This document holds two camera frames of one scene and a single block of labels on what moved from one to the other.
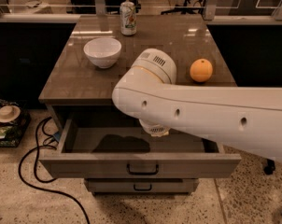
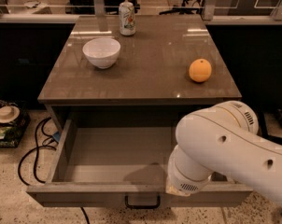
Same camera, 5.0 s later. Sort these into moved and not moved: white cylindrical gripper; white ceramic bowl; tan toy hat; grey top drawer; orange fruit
Moved: grey top drawer; white cylindrical gripper
Not moved: orange fruit; tan toy hat; white ceramic bowl
